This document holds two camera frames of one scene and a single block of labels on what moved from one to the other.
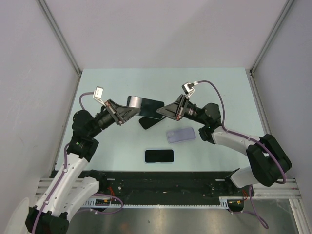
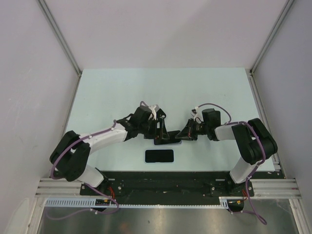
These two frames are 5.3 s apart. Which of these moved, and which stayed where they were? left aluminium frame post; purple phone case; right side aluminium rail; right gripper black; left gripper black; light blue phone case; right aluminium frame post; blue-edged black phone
Moved: purple phone case; left gripper black; right gripper black
Stayed: right side aluminium rail; left aluminium frame post; blue-edged black phone; right aluminium frame post; light blue phone case
